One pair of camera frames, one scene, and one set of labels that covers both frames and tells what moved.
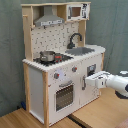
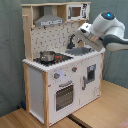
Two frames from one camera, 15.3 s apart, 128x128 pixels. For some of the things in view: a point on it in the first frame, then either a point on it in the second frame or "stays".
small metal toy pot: [47, 56] stays
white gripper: [99, 79] to [85, 34]
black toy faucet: [71, 44] stays
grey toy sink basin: [78, 51] stays
